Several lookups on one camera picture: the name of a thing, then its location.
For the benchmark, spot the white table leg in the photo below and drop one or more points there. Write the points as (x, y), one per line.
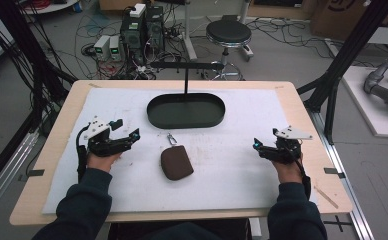
(188, 36)

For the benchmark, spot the black round stool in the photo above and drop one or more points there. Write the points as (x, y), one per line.
(228, 32)

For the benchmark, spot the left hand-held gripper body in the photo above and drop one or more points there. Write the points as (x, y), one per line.
(102, 146)

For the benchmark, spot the white box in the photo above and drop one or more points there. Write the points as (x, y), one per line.
(137, 10)

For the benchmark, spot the black tray stand with hanger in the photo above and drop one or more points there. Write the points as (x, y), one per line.
(186, 111)

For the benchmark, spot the aluminium rail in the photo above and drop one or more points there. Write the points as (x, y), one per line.
(345, 186)
(5, 180)

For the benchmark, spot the white round table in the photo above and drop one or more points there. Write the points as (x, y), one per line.
(53, 6)

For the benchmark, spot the black tape cross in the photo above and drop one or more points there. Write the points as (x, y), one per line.
(338, 223)

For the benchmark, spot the black tape piece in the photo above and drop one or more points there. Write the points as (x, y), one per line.
(331, 170)
(36, 173)

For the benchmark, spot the grey power supply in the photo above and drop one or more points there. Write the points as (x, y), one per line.
(115, 48)
(101, 47)

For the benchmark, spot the person's right hand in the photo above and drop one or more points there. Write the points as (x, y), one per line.
(289, 172)

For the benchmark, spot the black computer tower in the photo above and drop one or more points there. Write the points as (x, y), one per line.
(154, 28)
(132, 35)

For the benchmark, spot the brown key pouch with clasp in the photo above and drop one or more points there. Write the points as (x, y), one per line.
(177, 163)

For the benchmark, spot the person's left hand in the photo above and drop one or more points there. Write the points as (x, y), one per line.
(102, 162)

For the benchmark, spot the person's lap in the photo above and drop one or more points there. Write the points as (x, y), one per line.
(182, 231)

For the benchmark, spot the white floor board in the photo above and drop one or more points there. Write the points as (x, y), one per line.
(365, 106)

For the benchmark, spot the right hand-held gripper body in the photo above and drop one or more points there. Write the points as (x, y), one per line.
(288, 148)

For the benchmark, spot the thin wooden stick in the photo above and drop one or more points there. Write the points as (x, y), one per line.
(326, 197)

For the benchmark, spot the cardboard box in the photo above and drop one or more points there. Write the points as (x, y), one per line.
(345, 16)

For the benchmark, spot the white foam mat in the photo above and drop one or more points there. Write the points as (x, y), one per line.
(215, 180)

